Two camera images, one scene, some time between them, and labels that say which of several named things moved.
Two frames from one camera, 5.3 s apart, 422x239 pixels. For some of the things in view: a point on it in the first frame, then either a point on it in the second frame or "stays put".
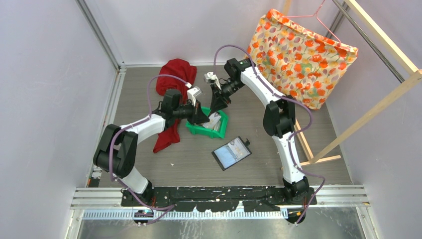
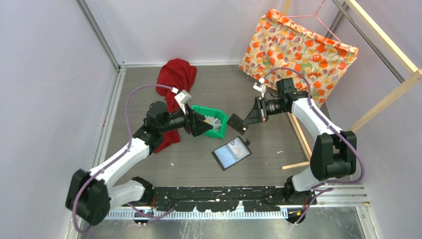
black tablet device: (229, 154) stays put
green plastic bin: (199, 129) stays put
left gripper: (197, 117) to (194, 123)
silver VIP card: (238, 149) stays put
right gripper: (218, 103) to (258, 114)
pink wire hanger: (315, 16) stays put
